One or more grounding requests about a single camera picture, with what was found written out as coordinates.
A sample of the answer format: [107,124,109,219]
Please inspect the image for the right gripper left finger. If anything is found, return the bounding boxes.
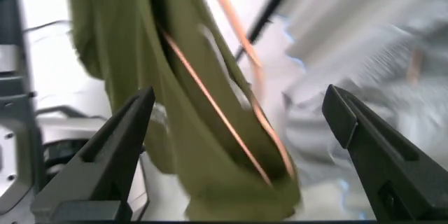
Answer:
[30,85,157,223]

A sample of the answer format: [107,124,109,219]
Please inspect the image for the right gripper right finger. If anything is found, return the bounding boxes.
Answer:
[321,83,448,223]

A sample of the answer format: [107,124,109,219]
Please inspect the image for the pale grey shorts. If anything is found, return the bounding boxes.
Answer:
[279,17,448,190]

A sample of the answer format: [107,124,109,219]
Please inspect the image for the olive green garment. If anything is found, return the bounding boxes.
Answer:
[66,0,302,221]

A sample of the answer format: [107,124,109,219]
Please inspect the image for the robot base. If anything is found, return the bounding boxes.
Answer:
[0,0,151,222]

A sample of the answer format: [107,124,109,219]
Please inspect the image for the black clothes rack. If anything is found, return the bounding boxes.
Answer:
[233,0,293,63]

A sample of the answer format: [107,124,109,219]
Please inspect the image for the white curtain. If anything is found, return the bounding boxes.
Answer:
[262,0,448,62]

